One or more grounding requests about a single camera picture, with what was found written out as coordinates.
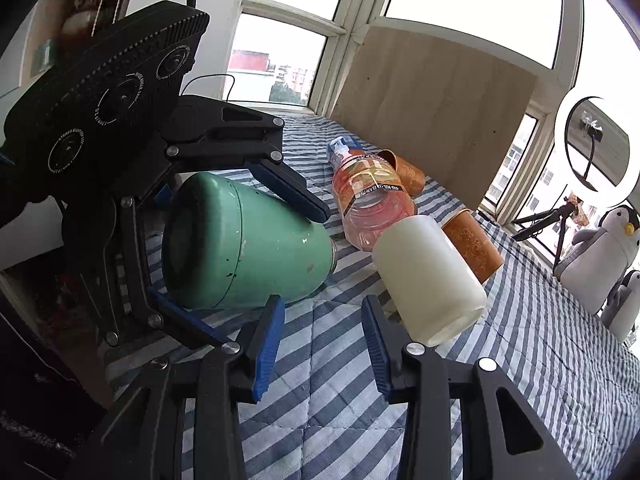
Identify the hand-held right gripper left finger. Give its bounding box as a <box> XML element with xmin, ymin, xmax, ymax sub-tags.
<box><xmin>65</xmin><ymin>296</ymin><xmax>286</xmax><ymax>480</ymax></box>

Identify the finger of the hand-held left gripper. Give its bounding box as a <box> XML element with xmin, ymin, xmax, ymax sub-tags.
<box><xmin>64</xmin><ymin>185</ymin><xmax>227</xmax><ymax>352</ymax></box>
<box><xmin>165</xmin><ymin>95</ymin><xmax>332</xmax><ymax>223</ymax></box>

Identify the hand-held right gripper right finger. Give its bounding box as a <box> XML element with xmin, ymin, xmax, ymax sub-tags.
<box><xmin>361</xmin><ymin>295</ymin><xmax>601</xmax><ymax>480</ymax></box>

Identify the green metal cup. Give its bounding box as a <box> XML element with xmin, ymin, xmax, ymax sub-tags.
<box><xmin>161</xmin><ymin>172</ymin><xmax>337</xmax><ymax>311</ymax></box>

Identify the white cup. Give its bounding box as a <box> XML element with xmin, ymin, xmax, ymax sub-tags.
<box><xmin>371</xmin><ymin>215</ymin><xmax>488</xmax><ymax>347</ymax></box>

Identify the orange patterned cup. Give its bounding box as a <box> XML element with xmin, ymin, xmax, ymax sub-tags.
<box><xmin>441</xmin><ymin>208</ymin><xmax>505</xmax><ymax>285</ymax></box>
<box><xmin>376</xmin><ymin>149</ymin><xmax>427</xmax><ymax>196</ymax></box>

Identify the blue striped bedsheet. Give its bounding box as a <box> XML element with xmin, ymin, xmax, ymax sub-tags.
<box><xmin>105</xmin><ymin>112</ymin><xmax>640</xmax><ymax>480</ymax></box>

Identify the plastic bottle with orange drink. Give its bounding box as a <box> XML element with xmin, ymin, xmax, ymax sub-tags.
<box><xmin>326</xmin><ymin>135</ymin><xmax>418</xmax><ymax>252</ymax></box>

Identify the light wooden board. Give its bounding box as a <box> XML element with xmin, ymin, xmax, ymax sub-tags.
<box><xmin>330</xmin><ymin>22</ymin><xmax>538</xmax><ymax>211</ymax></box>

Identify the black tripod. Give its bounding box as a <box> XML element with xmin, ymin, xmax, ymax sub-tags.
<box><xmin>512</xmin><ymin>195</ymin><xmax>578</xmax><ymax>272</ymax></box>

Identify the large penguin plush toy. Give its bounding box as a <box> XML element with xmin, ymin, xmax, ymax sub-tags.
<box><xmin>554</xmin><ymin>206</ymin><xmax>640</xmax><ymax>316</ymax></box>

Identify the small penguin plush toy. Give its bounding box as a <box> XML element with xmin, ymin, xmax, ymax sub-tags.
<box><xmin>600</xmin><ymin>270</ymin><xmax>640</xmax><ymax>343</ymax></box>

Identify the thin black cable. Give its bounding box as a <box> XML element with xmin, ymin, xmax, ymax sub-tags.
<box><xmin>180</xmin><ymin>74</ymin><xmax>281</xmax><ymax>108</ymax></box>

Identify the white window frame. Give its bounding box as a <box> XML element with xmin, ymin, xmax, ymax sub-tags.
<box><xmin>220</xmin><ymin>0</ymin><xmax>640</xmax><ymax>241</ymax></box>

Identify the white ring light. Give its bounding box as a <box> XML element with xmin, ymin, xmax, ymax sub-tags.
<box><xmin>554</xmin><ymin>87</ymin><xmax>640</xmax><ymax>211</ymax></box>

